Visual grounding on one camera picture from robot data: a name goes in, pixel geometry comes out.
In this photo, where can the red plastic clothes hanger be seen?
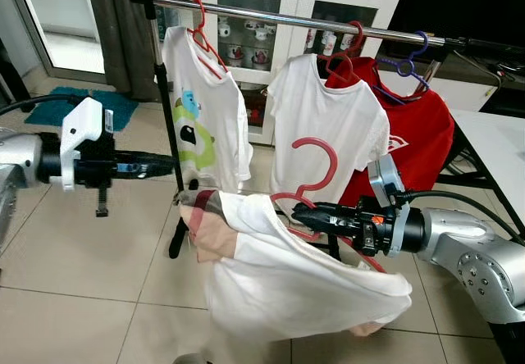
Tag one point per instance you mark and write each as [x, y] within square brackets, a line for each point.
[334, 163]
[361, 36]
[203, 40]

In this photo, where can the white garment with beige lining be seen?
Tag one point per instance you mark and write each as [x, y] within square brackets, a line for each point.
[287, 290]

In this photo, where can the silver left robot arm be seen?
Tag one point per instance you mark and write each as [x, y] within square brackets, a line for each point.
[16, 159]

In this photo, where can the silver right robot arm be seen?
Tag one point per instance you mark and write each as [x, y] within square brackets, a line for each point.
[476, 257]

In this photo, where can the purple clothes hanger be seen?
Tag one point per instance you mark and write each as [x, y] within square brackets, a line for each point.
[424, 44]

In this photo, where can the teal floor mat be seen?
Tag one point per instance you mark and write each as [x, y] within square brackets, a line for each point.
[123, 110]

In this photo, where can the white T-shirt with cartoon print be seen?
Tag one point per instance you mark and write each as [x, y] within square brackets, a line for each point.
[217, 134]

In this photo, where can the plain white T-shirt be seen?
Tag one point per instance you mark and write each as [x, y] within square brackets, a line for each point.
[328, 126]

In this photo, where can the red T-shirt with white logo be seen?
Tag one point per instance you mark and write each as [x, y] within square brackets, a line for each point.
[418, 134]

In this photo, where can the grey curtain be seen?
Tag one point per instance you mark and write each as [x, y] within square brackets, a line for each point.
[115, 28]

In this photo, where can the black television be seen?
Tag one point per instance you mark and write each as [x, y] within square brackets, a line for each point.
[467, 3]

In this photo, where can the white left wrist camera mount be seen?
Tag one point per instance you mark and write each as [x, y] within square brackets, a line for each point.
[82, 122]

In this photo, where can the light grey right wrist camera mount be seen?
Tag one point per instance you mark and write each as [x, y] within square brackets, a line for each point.
[383, 179]

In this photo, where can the black metal table frame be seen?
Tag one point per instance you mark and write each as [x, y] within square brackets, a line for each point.
[492, 185]

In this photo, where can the black rack post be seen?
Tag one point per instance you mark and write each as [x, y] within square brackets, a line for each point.
[433, 67]
[159, 52]

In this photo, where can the metal clothes rail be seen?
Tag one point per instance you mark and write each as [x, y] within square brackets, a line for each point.
[271, 18]

